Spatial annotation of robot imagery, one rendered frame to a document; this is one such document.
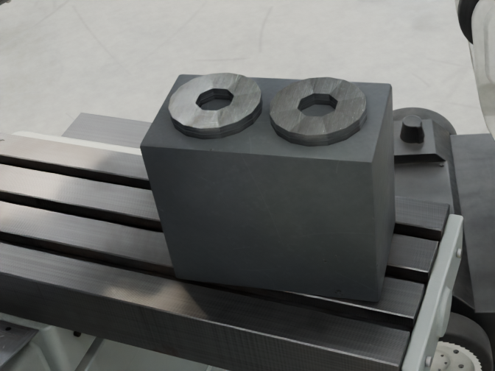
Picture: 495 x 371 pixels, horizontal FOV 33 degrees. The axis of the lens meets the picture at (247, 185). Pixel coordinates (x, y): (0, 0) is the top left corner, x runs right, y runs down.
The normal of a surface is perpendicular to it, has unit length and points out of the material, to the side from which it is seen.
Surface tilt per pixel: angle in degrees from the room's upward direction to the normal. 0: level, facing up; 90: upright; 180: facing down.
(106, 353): 90
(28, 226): 0
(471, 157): 0
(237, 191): 90
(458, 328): 25
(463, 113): 0
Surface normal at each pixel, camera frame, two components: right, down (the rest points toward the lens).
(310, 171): -0.26, 0.66
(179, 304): -0.13, -0.74
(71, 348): 0.92, 0.15
